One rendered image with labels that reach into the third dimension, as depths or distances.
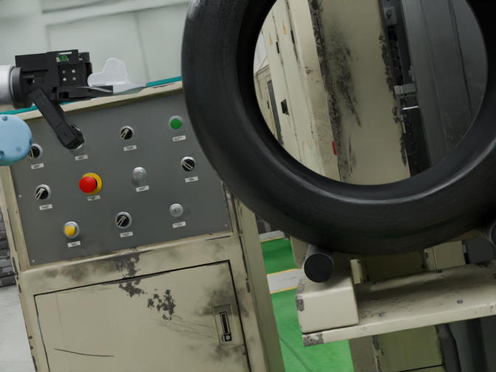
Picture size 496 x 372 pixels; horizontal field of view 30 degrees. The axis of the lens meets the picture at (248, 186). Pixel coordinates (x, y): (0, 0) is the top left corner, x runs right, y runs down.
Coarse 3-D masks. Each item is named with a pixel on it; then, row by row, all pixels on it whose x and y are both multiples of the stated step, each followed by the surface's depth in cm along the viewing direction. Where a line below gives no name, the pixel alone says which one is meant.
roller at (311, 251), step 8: (312, 248) 146; (320, 248) 144; (312, 256) 139; (320, 256) 138; (328, 256) 140; (304, 264) 139; (312, 264) 139; (320, 264) 139; (328, 264) 138; (312, 272) 139; (320, 272) 139; (328, 272) 139; (312, 280) 139; (320, 280) 139
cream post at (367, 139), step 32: (320, 0) 172; (352, 0) 172; (320, 32) 173; (352, 32) 172; (320, 64) 174; (352, 64) 173; (384, 64) 172; (352, 96) 173; (384, 96) 172; (352, 128) 173; (384, 128) 173; (352, 160) 174; (384, 160) 173; (384, 256) 175; (416, 256) 174; (384, 352) 176; (416, 352) 175
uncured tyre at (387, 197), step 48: (192, 0) 141; (240, 0) 136; (480, 0) 160; (192, 48) 140; (240, 48) 165; (192, 96) 141; (240, 96) 138; (240, 144) 138; (480, 144) 162; (240, 192) 142; (288, 192) 138; (336, 192) 165; (384, 192) 164; (432, 192) 135; (480, 192) 135; (336, 240) 140; (384, 240) 138; (432, 240) 139
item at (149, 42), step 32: (0, 0) 217; (32, 0) 217; (64, 0) 216; (96, 0) 215; (128, 0) 214; (160, 0) 214; (0, 32) 218; (32, 32) 217; (64, 32) 216; (96, 32) 216; (128, 32) 215; (160, 32) 214; (0, 64) 218; (96, 64) 216; (128, 64) 216; (160, 64) 215
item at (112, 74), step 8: (112, 64) 149; (120, 64) 149; (104, 72) 149; (112, 72) 149; (120, 72) 149; (88, 80) 150; (96, 80) 150; (104, 80) 150; (112, 80) 149; (120, 80) 149; (120, 88) 149; (128, 88) 149; (136, 88) 150; (96, 96) 151
